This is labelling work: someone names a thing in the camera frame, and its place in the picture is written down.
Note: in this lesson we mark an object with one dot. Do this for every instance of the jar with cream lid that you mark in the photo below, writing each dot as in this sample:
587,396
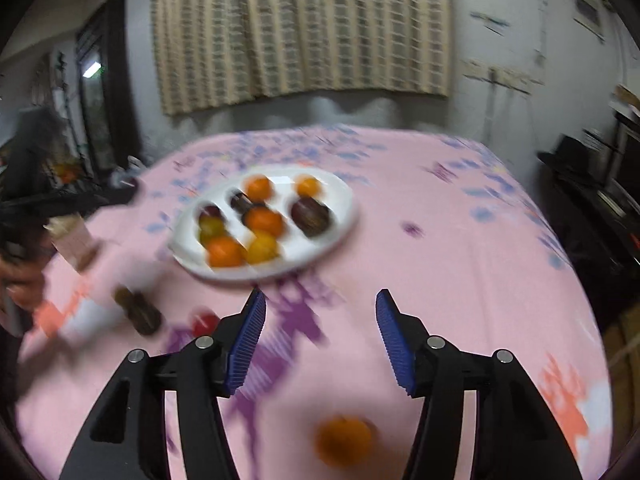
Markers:
70,240

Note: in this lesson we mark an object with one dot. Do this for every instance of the person's left hand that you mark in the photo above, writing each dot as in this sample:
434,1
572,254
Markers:
22,280

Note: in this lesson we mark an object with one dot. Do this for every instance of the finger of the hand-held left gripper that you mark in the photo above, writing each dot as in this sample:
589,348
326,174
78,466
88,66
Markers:
95,197

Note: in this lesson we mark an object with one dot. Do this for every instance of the dark purple plum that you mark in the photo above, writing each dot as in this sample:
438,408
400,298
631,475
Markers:
310,216
211,211
241,201
145,315

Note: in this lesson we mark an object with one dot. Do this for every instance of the black hat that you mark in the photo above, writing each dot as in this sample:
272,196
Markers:
570,149

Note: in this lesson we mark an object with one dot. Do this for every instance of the greenish orange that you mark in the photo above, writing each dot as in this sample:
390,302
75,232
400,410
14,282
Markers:
212,228

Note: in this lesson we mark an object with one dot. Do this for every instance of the dark desk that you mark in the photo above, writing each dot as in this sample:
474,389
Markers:
595,220

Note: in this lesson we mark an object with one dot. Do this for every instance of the white oval plate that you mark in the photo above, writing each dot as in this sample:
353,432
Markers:
265,220

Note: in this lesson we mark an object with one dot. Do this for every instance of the yellowish orange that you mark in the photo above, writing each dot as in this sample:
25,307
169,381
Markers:
262,248

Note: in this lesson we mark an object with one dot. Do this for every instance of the wrinkled brown fruit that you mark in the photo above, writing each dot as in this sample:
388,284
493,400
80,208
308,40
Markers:
122,296

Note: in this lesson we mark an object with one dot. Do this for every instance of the orange box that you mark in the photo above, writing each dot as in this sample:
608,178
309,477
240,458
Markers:
67,174

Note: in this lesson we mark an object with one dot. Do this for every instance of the red tomato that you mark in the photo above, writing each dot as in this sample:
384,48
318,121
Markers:
205,322

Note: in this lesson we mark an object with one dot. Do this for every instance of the checked beige curtain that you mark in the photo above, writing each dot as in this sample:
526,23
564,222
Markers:
300,30

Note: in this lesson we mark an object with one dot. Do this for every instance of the cardboard box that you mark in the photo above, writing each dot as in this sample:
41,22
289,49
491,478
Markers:
625,355

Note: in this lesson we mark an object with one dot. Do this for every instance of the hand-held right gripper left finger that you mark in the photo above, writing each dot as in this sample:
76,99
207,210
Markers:
245,345

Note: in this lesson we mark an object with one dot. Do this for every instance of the pink deer print tablecloth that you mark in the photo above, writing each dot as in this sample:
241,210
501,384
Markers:
400,270

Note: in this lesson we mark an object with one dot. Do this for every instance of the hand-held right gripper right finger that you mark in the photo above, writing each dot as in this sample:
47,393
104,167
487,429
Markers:
395,345

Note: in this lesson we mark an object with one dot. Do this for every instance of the wall socket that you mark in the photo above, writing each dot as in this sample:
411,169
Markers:
532,80
505,77
472,67

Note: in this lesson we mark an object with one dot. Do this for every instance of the small orange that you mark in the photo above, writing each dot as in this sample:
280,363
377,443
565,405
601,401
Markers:
225,251
263,221
259,187
307,186

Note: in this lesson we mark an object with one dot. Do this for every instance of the large orange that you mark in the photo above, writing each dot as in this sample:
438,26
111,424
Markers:
345,440

